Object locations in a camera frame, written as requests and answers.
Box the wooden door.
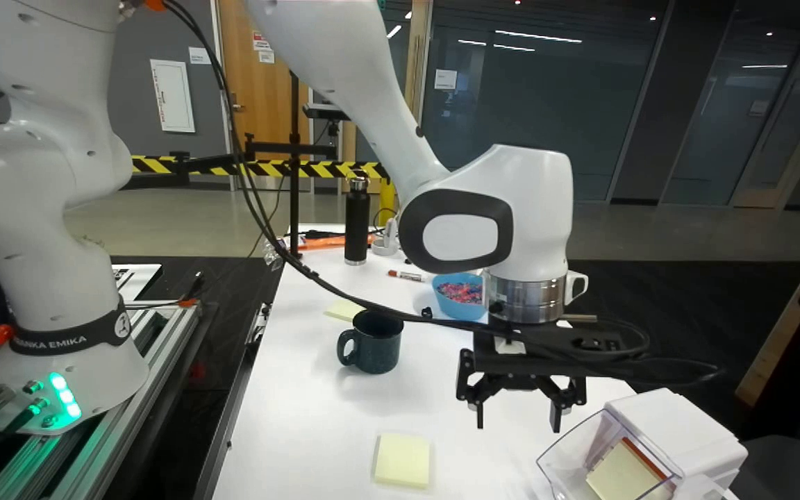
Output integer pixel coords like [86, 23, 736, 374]
[218, 0, 311, 167]

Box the black camera stand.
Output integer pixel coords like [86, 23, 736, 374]
[241, 78, 343, 264]

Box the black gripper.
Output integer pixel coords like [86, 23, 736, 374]
[457, 323, 601, 437]

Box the yellow sticky note pad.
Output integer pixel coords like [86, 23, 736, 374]
[372, 430, 434, 489]
[583, 439, 664, 500]

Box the red white door sign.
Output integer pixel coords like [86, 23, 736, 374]
[251, 34, 280, 67]

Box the yellow black striped barrier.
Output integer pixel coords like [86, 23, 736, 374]
[132, 152, 396, 184]

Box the dark green mug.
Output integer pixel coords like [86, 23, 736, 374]
[334, 309, 405, 374]

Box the white box with clear lid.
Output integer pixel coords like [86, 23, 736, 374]
[534, 385, 754, 500]

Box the black bottle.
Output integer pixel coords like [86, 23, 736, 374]
[346, 174, 372, 264]

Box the thin yellow sticky note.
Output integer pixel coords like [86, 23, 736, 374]
[326, 302, 366, 325]

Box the white wall panel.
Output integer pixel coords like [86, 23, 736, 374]
[147, 56, 198, 135]

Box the black pen orange tip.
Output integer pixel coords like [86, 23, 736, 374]
[172, 270, 205, 309]

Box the yellow floor sign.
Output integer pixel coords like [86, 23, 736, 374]
[376, 177, 403, 227]

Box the blue bowl of candies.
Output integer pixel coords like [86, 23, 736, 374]
[432, 270, 490, 323]

